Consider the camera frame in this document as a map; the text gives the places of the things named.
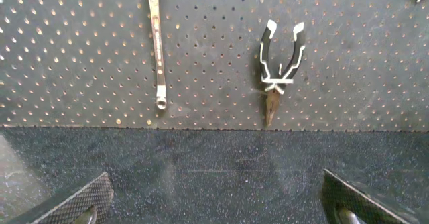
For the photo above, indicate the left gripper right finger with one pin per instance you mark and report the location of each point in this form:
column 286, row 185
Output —
column 352, row 200

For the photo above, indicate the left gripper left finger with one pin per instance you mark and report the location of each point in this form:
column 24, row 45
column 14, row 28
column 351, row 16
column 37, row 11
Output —
column 83, row 200

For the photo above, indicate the black pegboard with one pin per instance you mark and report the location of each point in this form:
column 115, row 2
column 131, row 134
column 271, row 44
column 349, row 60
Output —
column 214, row 59

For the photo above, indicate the black and white pliers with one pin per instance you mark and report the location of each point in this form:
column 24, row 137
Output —
column 278, row 73

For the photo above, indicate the silver wrench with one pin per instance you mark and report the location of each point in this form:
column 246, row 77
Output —
column 157, row 46

